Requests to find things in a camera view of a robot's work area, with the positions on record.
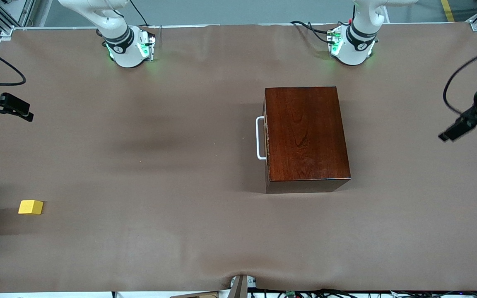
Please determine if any yellow block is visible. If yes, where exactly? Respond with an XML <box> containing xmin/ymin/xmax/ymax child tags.
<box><xmin>18</xmin><ymin>200</ymin><xmax>44</xmax><ymax>215</ymax></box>

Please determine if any wooden drawer with brown front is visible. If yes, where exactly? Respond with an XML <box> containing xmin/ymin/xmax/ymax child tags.
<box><xmin>262</xmin><ymin>101</ymin><xmax>270</xmax><ymax>167</ymax></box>

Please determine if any white metal drawer handle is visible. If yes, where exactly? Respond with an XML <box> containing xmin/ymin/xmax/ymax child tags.
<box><xmin>255</xmin><ymin>116</ymin><xmax>267</xmax><ymax>161</ymax></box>

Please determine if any brown table mat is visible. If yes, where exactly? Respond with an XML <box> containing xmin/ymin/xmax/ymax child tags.
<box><xmin>0</xmin><ymin>23</ymin><xmax>477</xmax><ymax>293</ymax></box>

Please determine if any dark brown wooden cabinet box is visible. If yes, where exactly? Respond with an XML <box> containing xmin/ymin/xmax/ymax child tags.
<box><xmin>263</xmin><ymin>86</ymin><xmax>352</xmax><ymax>194</ymax></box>

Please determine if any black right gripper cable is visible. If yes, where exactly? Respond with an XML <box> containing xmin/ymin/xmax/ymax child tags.
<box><xmin>0</xmin><ymin>39</ymin><xmax>27</xmax><ymax>87</ymax></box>

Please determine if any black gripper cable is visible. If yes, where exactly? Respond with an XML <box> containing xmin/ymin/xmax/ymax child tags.
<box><xmin>443</xmin><ymin>49</ymin><xmax>477</xmax><ymax>125</ymax></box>
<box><xmin>0</xmin><ymin>39</ymin><xmax>27</xmax><ymax>87</ymax></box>

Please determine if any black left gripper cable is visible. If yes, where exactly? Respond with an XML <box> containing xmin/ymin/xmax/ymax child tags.
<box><xmin>443</xmin><ymin>49</ymin><xmax>477</xmax><ymax>125</ymax></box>

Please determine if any black arm base cable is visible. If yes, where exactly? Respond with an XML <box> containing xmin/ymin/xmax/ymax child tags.
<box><xmin>290</xmin><ymin>20</ymin><xmax>338</xmax><ymax>44</ymax></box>
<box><xmin>128</xmin><ymin>0</ymin><xmax>151</xmax><ymax>29</ymax></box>

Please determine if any aluminium table edge rail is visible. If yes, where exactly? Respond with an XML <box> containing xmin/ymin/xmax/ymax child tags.
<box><xmin>0</xmin><ymin>22</ymin><xmax>477</xmax><ymax>31</ymax></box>

